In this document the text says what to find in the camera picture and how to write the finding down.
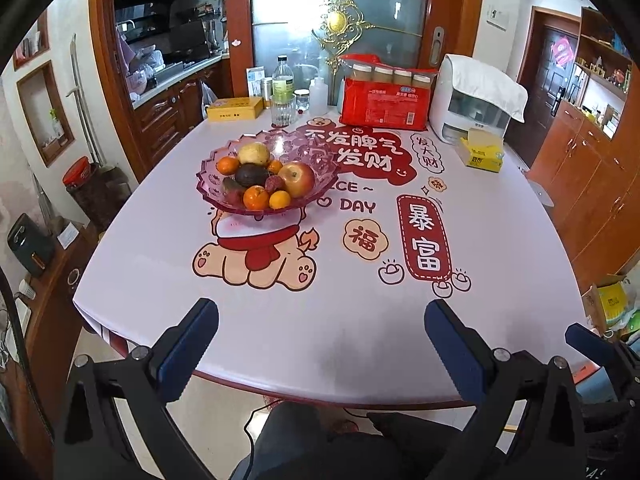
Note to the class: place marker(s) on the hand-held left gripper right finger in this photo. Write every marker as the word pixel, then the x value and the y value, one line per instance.
pixel 455 355

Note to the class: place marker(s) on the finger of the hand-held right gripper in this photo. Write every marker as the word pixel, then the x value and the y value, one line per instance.
pixel 592 345

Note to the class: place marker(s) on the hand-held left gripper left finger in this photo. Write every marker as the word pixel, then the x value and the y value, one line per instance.
pixel 185 347

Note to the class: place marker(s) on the orange mandarin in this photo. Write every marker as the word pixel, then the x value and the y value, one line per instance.
pixel 227 166
pixel 256 199
pixel 275 166

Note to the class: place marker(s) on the dark brown banana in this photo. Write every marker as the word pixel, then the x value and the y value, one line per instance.
pixel 231 184

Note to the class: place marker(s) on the small yellow-orange mandarin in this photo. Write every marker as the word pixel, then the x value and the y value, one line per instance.
pixel 280 201

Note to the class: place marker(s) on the dark green avocado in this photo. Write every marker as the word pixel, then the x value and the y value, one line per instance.
pixel 252 175

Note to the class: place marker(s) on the red lychee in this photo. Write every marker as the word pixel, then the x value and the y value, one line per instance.
pixel 273 183

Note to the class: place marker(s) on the red yellow apple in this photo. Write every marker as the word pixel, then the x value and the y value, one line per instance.
pixel 297 180

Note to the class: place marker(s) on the yellow spotted pear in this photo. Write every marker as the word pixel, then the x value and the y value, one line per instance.
pixel 252 154

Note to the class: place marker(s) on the pink plastic fruit bowl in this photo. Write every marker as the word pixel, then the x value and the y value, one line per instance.
pixel 310 160

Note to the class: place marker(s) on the cardboard box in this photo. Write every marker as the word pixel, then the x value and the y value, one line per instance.
pixel 612 300

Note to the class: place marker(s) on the person's dark clothing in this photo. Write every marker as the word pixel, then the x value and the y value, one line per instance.
pixel 300 445

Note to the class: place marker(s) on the wooden shelf cabinet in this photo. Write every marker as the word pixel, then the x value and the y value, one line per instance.
pixel 590 170

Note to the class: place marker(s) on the black appliance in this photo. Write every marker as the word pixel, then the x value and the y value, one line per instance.
pixel 27 245

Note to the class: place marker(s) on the yellow tissue box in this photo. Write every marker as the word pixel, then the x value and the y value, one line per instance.
pixel 482 160

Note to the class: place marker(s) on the red lid jar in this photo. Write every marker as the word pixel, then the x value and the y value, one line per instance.
pixel 80 172

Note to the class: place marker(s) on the wooden kitchen base cabinet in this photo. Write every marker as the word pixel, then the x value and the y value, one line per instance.
pixel 170 110

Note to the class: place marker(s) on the yellow tin box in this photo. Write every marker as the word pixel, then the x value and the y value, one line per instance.
pixel 232 108

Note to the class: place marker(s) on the clear plastic bag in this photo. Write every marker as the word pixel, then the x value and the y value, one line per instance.
pixel 209 100

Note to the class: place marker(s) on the clear glass tumbler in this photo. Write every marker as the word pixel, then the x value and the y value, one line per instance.
pixel 283 112

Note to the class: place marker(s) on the white countertop appliance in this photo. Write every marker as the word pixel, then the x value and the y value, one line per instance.
pixel 442 100

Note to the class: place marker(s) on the red pack of paper cups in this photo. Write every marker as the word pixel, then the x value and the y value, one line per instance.
pixel 385 107

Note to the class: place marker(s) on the small metal can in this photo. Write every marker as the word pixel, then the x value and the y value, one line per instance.
pixel 266 90

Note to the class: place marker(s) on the small glass jar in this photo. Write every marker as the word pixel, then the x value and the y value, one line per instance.
pixel 302 100

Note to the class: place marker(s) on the white towel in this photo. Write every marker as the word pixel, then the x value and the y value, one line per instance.
pixel 490 82

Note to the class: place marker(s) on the dark wooden entrance door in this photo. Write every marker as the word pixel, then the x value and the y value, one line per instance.
pixel 540 75

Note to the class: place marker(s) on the white and blue carton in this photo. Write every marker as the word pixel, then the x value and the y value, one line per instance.
pixel 255 80

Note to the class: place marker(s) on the clear bottle with green label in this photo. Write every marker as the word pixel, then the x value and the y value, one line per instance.
pixel 283 82

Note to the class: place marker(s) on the white squeeze wash bottle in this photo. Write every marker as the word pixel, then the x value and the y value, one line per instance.
pixel 318 97

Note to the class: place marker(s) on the red door decoration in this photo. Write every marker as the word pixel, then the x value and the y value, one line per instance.
pixel 562 50

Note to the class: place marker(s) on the pink plastic bag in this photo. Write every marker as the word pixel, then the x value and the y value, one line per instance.
pixel 125 47

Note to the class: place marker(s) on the frosted glass door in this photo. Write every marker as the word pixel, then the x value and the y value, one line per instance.
pixel 290 10

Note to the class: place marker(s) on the large wooden wall niche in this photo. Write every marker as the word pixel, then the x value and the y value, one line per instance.
pixel 45 115

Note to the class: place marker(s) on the white light switch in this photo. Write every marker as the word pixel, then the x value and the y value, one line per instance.
pixel 498 16

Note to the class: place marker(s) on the small wooden wall niche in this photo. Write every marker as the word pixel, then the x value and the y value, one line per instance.
pixel 30 42

